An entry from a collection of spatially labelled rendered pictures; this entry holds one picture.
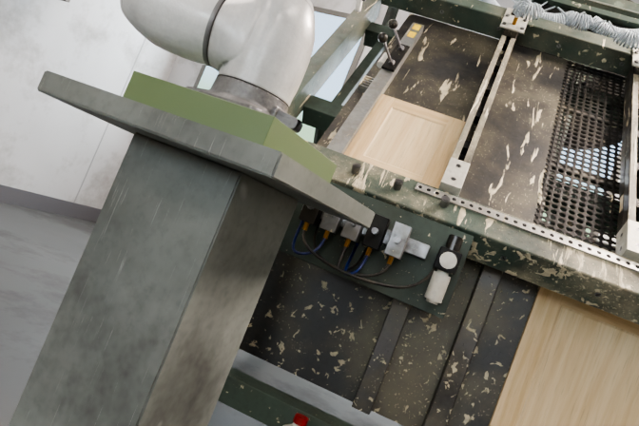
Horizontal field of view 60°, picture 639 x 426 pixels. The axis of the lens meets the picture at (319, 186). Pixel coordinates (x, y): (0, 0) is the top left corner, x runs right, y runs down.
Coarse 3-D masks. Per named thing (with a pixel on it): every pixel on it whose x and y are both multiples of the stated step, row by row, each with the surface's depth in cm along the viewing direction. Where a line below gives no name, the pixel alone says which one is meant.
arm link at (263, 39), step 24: (240, 0) 106; (264, 0) 105; (288, 0) 105; (216, 24) 105; (240, 24) 104; (264, 24) 104; (288, 24) 104; (312, 24) 109; (216, 48) 106; (240, 48) 104; (264, 48) 103; (288, 48) 105; (312, 48) 112; (240, 72) 104; (264, 72) 104; (288, 72) 106; (288, 96) 108
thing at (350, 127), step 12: (408, 36) 227; (384, 72) 206; (396, 72) 212; (372, 84) 200; (384, 84) 201; (372, 96) 195; (360, 108) 189; (372, 108) 193; (348, 120) 184; (360, 120) 184; (348, 132) 179; (336, 144) 174; (348, 144) 177
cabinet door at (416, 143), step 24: (384, 96) 199; (384, 120) 189; (408, 120) 191; (432, 120) 192; (456, 120) 194; (360, 144) 179; (384, 144) 181; (408, 144) 182; (432, 144) 183; (384, 168) 172; (408, 168) 173; (432, 168) 174
